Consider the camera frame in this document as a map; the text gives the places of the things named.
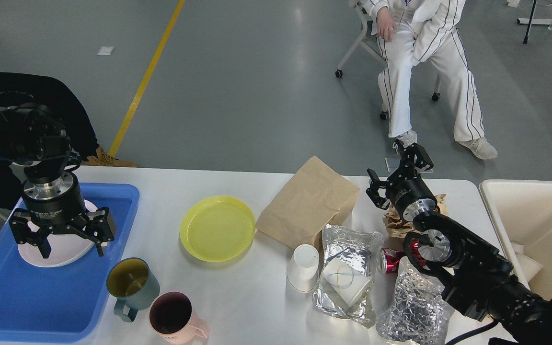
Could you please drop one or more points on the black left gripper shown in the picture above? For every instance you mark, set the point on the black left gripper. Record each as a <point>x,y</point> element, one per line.
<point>52,200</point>

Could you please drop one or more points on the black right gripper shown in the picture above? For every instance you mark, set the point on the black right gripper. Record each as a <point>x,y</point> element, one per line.
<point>411,197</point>

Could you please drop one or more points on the teal mug yellow inside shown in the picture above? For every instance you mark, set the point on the teal mug yellow inside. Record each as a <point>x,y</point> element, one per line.
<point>134,285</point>

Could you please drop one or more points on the pink ribbed mug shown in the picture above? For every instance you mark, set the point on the pink ribbed mug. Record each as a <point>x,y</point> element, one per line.
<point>173,317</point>

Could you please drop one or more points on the yellow round plastic plate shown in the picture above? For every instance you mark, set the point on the yellow round plastic plate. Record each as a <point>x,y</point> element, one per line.
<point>217,229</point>

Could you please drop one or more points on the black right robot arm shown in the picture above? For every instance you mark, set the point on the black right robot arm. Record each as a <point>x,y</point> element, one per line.
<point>477,280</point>

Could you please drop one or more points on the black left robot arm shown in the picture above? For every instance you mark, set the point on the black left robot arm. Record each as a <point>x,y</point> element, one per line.
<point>32,136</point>

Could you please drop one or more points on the crumpled brown paper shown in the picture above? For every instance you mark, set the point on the crumpled brown paper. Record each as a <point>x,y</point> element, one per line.
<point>398,228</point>

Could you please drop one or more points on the person in black trousers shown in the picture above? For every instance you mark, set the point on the person in black trousers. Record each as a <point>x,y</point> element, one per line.
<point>17,89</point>

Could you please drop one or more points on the brown paper bag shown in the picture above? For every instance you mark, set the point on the brown paper bag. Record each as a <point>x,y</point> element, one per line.
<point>313,198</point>

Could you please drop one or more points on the crushed red soda can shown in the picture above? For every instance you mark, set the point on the crushed red soda can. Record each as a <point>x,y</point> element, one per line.
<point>388,260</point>

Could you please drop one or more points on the blue plastic tray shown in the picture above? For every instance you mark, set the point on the blue plastic tray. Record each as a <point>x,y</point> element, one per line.
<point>62,305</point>

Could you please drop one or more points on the silver foil pouch with paper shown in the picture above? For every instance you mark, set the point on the silver foil pouch with paper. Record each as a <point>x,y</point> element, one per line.
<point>347,274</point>

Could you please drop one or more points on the white wheeled chair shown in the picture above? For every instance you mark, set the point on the white wheeled chair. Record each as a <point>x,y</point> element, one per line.
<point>368,42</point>

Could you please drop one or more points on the person in white tracksuit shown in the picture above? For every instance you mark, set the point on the person in white tracksuit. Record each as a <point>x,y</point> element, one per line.
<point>410,32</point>

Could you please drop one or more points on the white paper cup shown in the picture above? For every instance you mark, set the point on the white paper cup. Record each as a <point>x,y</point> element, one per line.
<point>302,269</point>

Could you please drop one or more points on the crumpled silver foil bag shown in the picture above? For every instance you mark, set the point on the crumpled silver foil bag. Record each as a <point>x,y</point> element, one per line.
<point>418,312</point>

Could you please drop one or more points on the beige plastic bin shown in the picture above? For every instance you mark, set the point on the beige plastic bin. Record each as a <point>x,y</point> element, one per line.
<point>521,212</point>

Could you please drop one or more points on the white stand base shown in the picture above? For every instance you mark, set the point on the white stand base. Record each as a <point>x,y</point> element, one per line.
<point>531,19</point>

